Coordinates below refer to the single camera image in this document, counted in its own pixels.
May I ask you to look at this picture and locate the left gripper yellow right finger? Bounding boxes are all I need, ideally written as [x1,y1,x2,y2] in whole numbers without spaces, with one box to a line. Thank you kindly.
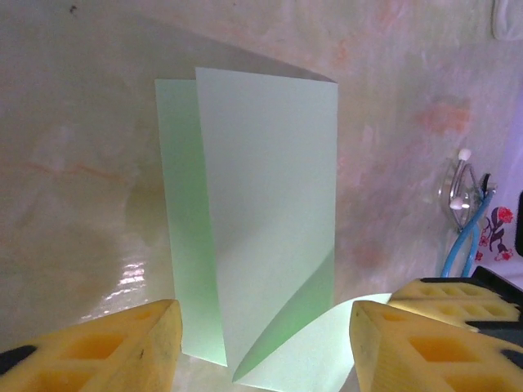
[349,301,523,392]

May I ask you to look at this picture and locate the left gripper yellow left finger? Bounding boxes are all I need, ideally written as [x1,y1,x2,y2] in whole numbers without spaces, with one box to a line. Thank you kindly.
[0,298,183,392]

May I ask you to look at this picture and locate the light green paper sheet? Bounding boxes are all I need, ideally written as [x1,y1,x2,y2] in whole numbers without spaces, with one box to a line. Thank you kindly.
[154,66,394,389]

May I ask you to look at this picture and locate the metal clip with white tips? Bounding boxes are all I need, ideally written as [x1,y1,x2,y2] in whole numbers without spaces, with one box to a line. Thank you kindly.
[436,148,500,230]

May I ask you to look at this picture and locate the white plastic lidded box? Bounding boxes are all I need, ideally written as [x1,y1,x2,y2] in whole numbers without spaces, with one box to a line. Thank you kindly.
[491,0,523,41]

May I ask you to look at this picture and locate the blue cable loop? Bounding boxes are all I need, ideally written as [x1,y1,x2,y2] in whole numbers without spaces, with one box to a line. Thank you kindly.
[440,185,498,279]

